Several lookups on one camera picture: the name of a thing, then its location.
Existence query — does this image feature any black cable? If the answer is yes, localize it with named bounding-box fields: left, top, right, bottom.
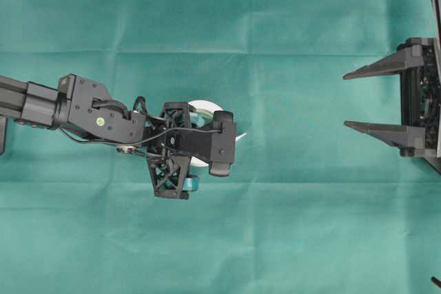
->
left=58, top=96, right=228, bottom=147

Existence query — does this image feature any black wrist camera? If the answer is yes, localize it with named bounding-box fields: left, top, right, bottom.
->
left=209, top=111, right=236, bottom=177

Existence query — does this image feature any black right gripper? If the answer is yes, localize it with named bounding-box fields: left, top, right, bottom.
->
left=342, top=38, right=440, bottom=172

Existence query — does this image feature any green table cloth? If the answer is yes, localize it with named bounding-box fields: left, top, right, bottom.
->
left=1, top=0, right=440, bottom=293

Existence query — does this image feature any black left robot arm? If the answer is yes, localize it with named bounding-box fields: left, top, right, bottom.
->
left=1, top=74, right=234, bottom=200

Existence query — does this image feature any white duct tape roll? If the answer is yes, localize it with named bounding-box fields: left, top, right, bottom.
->
left=188, top=100, right=247, bottom=167

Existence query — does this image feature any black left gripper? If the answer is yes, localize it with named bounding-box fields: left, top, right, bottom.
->
left=139, top=102, right=216, bottom=200

